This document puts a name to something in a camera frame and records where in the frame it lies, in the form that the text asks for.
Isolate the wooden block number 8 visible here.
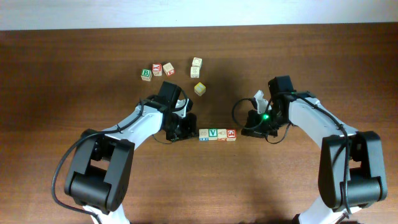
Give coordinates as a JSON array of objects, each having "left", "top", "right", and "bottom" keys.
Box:
[{"left": 199, "top": 129, "right": 209, "bottom": 141}]

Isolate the red E wooden block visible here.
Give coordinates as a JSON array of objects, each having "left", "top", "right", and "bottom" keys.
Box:
[{"left": 226, "top": 129, "right": 237, "bottom": 141}]

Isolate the green V wooden block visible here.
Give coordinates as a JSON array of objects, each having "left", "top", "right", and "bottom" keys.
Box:
[{"left": 208, "top": 128, "right": 218, "bottom": 141}]

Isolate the ice cream picture wooden block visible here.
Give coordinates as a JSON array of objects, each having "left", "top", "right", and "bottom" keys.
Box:
[{"left": 217, "top": 129, "right": 227, "bottom": 141}]

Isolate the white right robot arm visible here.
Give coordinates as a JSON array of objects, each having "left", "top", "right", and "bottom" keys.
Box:
[{"left": 241, "top": 91, "right": 388, "bottom": 223}]

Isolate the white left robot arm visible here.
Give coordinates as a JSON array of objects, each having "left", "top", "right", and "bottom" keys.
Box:
[{"left": 64, "top": 96, "right": 197, "bottom": 223}]

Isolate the yellow H wooden block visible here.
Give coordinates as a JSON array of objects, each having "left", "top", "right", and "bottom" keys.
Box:
[{"left": 194, "top": 82, "right": 206, "bottom": 96}]

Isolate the wooden block number 5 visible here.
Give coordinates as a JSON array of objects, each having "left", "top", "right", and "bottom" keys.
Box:
[{"left": 162, "top": 62, "right": 175, "bottom": 77}]

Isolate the wooden block number 2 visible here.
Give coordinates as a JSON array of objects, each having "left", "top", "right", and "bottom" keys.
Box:
[{"left": 190, "top": 67, "right": 200, "bottom": 78}]

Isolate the green B wooden block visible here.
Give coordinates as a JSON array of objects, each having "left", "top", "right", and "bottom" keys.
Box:
[{"left": 141, "top": 69, "right": 152, "bottom": 82}]

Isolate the red Y wooden block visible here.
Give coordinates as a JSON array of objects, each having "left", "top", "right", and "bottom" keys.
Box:
[{"left": 152, "top": 63, "right": 162, "bottom": 77}]

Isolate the red A wooden block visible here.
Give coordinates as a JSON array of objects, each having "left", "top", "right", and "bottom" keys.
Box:
[{"left": 192, "top": 57, "right": 203, "bottom": 68}]

